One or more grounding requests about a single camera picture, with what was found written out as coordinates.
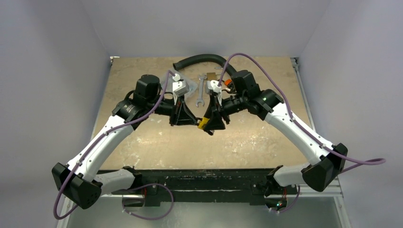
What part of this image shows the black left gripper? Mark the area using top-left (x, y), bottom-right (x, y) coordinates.
top-left (147, 93), bottom-right (198, 126)

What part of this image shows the yellow padlock black shackle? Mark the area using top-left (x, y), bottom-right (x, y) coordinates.
top-left (197, 117), bottom-right (210, 130)

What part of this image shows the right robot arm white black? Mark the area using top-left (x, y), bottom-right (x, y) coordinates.
top-left (198, 70), bottom-right (348, 196)

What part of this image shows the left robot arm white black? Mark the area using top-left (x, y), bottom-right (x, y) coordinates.
top-left (51, 71), bottom-right (198, 209)

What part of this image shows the orange black padlock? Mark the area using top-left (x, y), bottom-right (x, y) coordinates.
top-left (224, 79), bottom-right (236, 94)

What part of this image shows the silver open-end wrench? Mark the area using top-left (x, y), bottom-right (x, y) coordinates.
top-left (195, 74), bottom-right (207, 107)

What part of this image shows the clear plastic compartment box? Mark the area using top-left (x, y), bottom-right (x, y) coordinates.
top-left (160, 68), bottom-right (198, 100)

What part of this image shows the brass padlock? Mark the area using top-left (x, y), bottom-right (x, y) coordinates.
top-left (206, 66), bottom-right (223, 81)

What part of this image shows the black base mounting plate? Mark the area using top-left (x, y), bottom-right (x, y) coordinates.
top-left (113, 168), bottom-right (297, 207)

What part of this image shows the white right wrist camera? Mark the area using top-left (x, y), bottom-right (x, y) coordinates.
top-left (205, 80), bottom-right (222, 104)

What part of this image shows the black corrugated hose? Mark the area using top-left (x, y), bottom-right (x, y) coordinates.
top-left (173, 54), bottom-right (238, 78)

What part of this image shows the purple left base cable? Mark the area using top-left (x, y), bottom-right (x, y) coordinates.
top-left (121, 183), bottom-right (174, 220)

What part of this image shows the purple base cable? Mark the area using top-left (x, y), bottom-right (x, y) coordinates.
top-left (268, 185), bottom-right (301, 215)
top-left (121, 183), bottom-right (174, 220)

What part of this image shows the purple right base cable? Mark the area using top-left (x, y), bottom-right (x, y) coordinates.
top-left (268, 185), bottom-right (301, 215)

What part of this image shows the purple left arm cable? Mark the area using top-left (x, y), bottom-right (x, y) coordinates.
top-left (53, 70), bottom-right (177, 220)

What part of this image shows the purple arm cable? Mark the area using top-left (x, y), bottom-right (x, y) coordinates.
top-left (217, 53), bottom-right (386, 174)
top-left (53, 70), bottom-right (177, 220)

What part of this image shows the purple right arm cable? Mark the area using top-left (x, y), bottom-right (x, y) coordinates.
top-left (217, 53), bottom-right (386, 174)

